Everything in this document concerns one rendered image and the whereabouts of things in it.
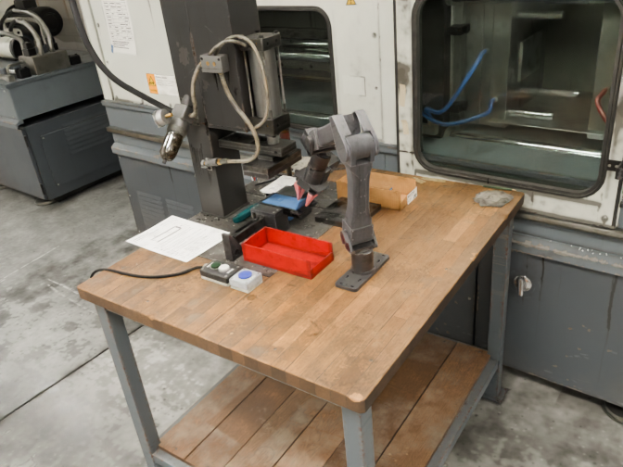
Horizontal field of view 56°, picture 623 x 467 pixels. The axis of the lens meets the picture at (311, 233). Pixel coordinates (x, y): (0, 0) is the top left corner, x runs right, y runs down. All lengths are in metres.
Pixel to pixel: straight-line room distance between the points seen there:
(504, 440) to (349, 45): 1.61
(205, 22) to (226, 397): 1.35
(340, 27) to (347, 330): 1.31
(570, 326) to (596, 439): 0.43
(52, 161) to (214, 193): 2.94
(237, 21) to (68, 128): 3.25
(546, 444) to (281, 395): 1.00
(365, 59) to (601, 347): 1.37
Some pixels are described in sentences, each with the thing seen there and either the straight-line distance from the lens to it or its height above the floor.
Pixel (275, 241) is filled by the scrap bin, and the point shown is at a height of 0.92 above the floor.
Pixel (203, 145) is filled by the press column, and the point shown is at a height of 1.17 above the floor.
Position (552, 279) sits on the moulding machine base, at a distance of 2.32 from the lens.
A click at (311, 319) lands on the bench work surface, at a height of 0.90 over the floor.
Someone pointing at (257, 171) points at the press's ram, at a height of 1.13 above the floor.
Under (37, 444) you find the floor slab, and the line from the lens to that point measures 2.82.
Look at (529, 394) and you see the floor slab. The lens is 2.66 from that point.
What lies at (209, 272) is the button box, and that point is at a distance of 1.73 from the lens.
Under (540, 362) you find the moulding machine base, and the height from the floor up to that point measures 0.17.
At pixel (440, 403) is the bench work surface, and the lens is 2.26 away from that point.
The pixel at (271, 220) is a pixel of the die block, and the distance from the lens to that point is 1.89.
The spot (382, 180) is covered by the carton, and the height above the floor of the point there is 0.95.
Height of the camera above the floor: 1.80
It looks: 28 degrees down
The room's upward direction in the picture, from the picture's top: 6 degrees counter-clockwise
